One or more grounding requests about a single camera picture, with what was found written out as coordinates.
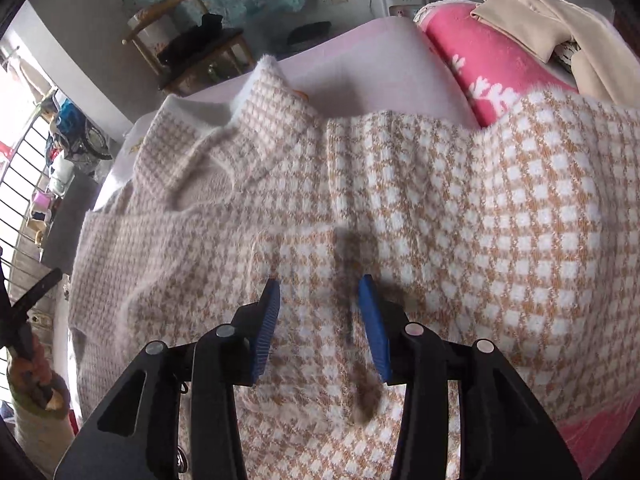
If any dark waste bin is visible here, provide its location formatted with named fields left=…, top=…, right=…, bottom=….
left=289, top=21, right=333, bottom=43

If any bicycle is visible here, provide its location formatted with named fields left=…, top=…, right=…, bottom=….
left=75, top=120, right=116, bottom=161

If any person's left hand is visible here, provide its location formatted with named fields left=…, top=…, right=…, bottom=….
left=7, top=332, right=66, bottom=410

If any black cloth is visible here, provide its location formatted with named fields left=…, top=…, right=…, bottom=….
left=157, top=12, right=241, bottom=61

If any pink floral blanket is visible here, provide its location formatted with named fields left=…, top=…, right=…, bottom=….
left=415, top=2, right=640, bottom=478

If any blue bag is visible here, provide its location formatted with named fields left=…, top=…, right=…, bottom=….
left=55, top=105, right=83, bottom=133

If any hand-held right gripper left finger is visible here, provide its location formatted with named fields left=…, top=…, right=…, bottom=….
left=54, top=278, right=282, bottom=480

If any beige garment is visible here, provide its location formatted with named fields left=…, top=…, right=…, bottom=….
left=470, top=0, right=636, bottom=106

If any wooden chair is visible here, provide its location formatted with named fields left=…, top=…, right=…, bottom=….
left=122, top=0, right=256, bottom=97

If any white water dispenser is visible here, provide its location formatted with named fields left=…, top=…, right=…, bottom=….
left=370, top=0, right=431, bottom=23

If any grey cabinet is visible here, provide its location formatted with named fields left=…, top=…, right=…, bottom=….
left=42, top=170, right=101, bottom=271

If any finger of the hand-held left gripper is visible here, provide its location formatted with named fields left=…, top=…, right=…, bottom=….
left=10, top=268, right=63, bottom=319

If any beige white houndstooth sweater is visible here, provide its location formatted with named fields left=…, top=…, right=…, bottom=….
left=67, top=57, right=640, bottom=480

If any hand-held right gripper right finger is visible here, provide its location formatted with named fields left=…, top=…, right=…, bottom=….
left=358, top=274, right=583, bottom=480

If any person's left forearm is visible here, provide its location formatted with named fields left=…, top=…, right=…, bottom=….
left=5, top=370, right=81, bottom=476

